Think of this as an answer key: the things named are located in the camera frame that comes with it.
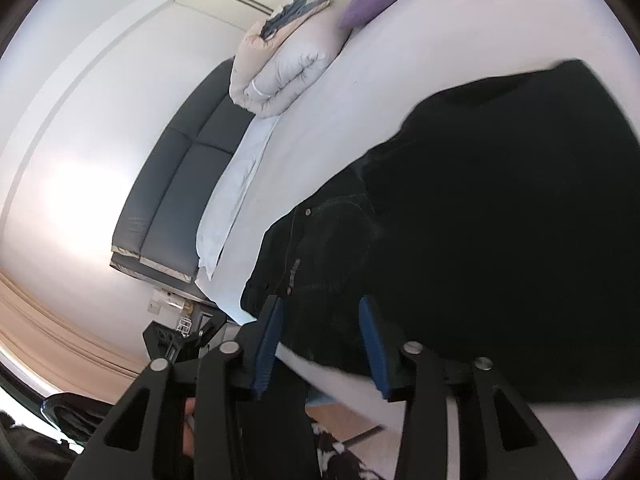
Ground bed with white sheet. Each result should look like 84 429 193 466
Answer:
194 0 640 480

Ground grey nightstand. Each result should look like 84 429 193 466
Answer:
145 287 222 335

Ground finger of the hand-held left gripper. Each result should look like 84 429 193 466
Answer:
142 312 227 361

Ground purple cushion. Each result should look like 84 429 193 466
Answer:
337 0 412 30

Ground grey padded headboard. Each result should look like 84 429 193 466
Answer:
110 57 257 284

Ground black white patterned rug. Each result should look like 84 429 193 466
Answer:
310 422 387 480

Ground black denim pants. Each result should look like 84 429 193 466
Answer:
240 59 640 407

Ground folded white duvet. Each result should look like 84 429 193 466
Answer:
229 0 354 120

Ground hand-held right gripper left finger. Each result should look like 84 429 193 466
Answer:
65 295 321 480

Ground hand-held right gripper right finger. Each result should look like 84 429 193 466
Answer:
357 295 581 480

